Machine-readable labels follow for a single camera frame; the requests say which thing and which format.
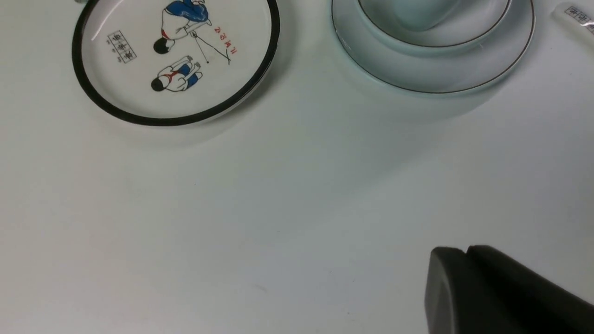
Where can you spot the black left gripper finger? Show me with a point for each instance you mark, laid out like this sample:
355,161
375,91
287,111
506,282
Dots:
484,291

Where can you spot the pale blue shallow bowl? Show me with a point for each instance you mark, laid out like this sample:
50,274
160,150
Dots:
432,25

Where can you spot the pale blue large plate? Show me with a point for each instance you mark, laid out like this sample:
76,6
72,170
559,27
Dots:
476,68

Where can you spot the white spoon with label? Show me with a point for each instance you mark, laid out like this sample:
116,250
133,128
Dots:
575,21

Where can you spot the black-rimmed illustrated plate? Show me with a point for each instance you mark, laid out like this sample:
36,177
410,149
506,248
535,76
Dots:
166,63

